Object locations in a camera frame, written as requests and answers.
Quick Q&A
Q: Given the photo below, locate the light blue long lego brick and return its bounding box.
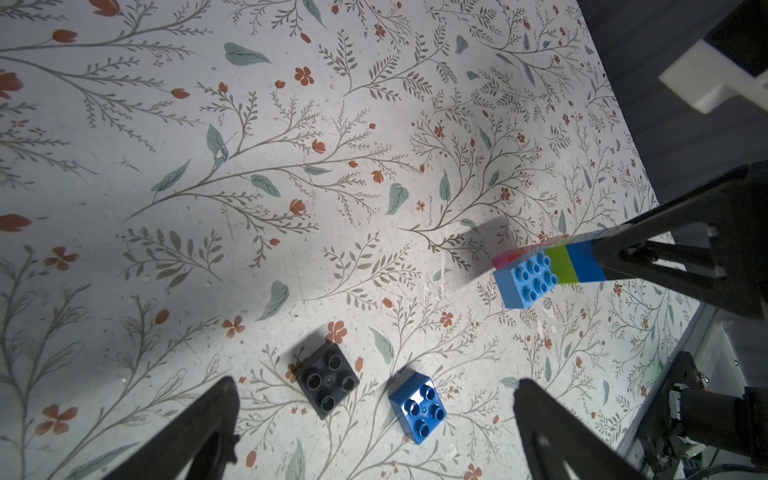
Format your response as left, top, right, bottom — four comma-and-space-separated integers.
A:
493, 251, 558, 309

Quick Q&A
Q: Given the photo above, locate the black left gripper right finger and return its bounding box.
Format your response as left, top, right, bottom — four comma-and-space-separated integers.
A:
514, 379, 643, 480

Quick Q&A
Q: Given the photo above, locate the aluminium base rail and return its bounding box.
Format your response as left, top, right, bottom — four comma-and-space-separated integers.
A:
618, 305, 767, 479

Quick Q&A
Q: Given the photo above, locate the black lego brick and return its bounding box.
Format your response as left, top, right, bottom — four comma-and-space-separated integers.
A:
296, 341, 359, 420

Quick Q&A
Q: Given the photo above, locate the green lego brick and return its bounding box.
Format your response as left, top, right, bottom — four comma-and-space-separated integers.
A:
545, 246, 579, 285

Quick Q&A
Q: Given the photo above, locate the pink lego brick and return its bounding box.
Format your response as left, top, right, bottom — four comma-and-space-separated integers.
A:
493, 230, 601, 270

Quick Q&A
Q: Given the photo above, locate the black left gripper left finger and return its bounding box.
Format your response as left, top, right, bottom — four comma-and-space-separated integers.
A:
106, 376, 240, 480

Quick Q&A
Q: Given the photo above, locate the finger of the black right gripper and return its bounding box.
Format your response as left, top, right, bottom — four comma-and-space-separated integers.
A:
593, 161, 767, 318

